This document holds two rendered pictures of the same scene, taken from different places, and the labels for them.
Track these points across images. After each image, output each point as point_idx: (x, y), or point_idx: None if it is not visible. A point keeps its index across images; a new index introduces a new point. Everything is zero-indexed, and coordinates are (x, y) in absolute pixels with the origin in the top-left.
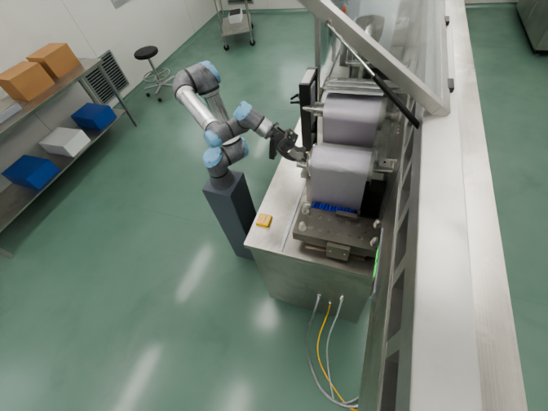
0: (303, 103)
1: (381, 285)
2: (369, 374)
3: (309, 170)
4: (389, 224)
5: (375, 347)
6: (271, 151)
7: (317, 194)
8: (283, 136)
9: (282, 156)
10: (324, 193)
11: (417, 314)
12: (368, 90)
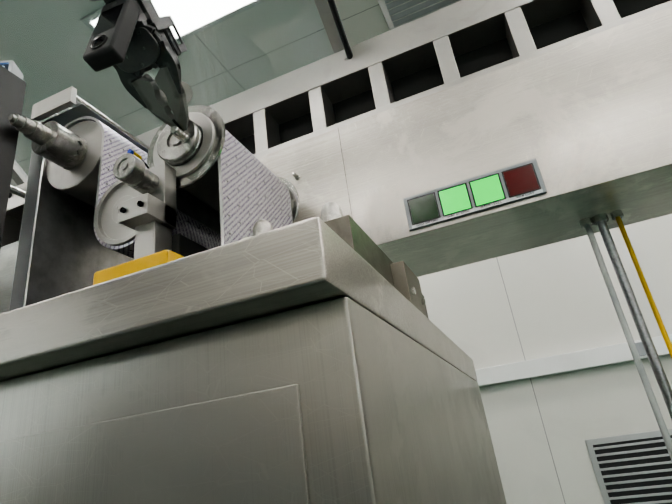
0: (2, 117)
1: (526, 111)
2: (664, 75)
3: (224, 127)
4: (425, 134)
5: (621, 68)
6: (127, 27)
7: (236, 234)
8: (156, 17)
9: (168, 51)
10: (248, 233)
11: None
12: (148, 146)
